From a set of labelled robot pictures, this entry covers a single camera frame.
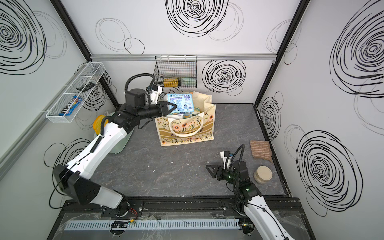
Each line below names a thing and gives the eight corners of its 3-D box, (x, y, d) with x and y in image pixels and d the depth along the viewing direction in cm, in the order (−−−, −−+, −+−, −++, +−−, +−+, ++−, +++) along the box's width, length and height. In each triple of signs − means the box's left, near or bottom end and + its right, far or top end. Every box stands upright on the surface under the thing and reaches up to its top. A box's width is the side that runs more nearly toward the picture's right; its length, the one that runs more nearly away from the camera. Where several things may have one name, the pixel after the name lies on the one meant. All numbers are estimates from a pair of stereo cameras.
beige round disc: (254, 184, 83) (258, 179, 78) (251, 170, 88) (255, 165, 82) (269, 184, 83) (274, 179, 78) (265, 170, 88) (270, 165, 82)
